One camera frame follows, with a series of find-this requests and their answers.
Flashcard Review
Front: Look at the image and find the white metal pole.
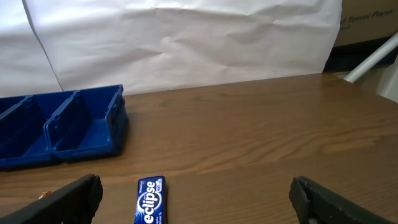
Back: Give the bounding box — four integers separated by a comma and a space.
343, 30, 398, 83

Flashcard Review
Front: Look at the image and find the blue candy pack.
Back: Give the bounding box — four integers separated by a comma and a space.
134, 175, 168, 224

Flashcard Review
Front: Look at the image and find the blue tray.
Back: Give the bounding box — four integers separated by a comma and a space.
0, 84, 129, 171

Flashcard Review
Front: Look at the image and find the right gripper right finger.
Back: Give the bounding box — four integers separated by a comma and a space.
289, 175, 398, 224

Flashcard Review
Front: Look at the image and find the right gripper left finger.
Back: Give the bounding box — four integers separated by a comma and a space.
0, 174, 104, 224

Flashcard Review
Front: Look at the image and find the brown cardboard box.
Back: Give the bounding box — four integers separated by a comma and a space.
334, 0, 398, 47

